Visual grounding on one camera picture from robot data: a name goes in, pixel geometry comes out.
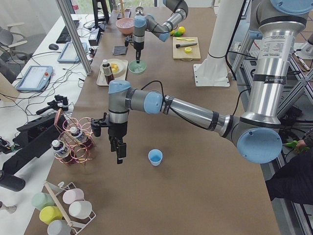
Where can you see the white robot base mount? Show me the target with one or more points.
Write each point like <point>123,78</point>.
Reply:
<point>213,70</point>

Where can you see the white wire cup rack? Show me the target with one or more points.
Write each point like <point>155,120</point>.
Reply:
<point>56,192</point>

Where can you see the teach pendant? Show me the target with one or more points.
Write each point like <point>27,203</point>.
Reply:
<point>36,79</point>
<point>68,54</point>

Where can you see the mint green cup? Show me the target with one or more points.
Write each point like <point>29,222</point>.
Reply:
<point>41,200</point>

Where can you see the steel muddler black tip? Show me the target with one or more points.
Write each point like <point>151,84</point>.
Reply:
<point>186,45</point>

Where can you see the pink cup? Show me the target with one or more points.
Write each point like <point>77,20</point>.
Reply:
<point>72,195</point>

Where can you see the bamboo cutting board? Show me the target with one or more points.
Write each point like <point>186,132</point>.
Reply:
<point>179,54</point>

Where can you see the yellow lemon lower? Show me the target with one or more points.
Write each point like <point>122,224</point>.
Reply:
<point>181,30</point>

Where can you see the teach pendant far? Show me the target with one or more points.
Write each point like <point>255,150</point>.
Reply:
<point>68,54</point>

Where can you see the half lemon slice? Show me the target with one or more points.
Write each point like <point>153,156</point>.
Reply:
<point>188,50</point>

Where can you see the tea bottle in rack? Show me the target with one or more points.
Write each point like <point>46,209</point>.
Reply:
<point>81,138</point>
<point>63,152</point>

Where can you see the teach pendant near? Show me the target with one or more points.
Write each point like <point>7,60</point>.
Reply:
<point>36,79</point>

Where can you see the yellow cup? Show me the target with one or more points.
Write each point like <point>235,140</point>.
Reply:
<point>49,214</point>

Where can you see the white round plate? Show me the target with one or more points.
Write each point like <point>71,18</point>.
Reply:
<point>120,64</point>

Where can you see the cream serving tray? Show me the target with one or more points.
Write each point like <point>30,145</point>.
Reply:
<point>101,81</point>

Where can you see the tea bottle on tray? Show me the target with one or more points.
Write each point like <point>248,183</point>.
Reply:
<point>107,70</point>

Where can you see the black keyboard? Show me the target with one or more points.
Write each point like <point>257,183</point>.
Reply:
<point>64,36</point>

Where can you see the aluminium frame post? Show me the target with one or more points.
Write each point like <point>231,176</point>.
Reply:
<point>66,15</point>

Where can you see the pink bowl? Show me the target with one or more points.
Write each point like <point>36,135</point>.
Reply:
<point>125,31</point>

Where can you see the clear ice cubes pile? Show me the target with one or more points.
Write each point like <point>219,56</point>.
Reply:
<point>126,24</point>

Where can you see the grey cup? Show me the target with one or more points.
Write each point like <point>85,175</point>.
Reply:
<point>58,227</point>

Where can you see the mint green bowl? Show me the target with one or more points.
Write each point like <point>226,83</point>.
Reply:
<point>133,65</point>

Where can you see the copper wire bottle rack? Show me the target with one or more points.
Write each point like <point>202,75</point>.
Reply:
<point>63,123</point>

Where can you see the white cup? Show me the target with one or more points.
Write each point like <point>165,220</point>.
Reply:
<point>80,209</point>

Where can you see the black computer mouse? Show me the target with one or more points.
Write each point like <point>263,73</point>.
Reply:
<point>53,47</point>

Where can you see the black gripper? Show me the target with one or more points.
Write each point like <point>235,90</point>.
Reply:
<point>138,46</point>
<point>118,129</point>

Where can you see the blue cup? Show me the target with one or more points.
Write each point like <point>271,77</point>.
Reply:
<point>155,157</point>

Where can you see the grey folded cloth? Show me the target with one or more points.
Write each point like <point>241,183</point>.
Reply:
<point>119,50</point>

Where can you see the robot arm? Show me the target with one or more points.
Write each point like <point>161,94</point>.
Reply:
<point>255,132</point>
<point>162,31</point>

